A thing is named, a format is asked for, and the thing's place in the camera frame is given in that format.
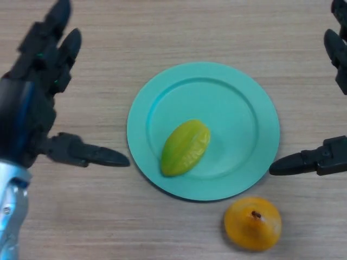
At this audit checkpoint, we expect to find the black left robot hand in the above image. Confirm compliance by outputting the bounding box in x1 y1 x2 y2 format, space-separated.
0 0 131 168

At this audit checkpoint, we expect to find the yellow green starfruit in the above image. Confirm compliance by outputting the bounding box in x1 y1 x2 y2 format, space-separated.
160 119 211 178

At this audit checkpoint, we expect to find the orange pear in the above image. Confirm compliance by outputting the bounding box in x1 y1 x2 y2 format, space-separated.
223 197 282 250

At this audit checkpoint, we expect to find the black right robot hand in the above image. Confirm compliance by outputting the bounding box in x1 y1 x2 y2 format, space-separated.
269 0 347 177

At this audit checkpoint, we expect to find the green round plate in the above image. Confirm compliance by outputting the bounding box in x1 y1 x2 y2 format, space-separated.
126 61 280 203

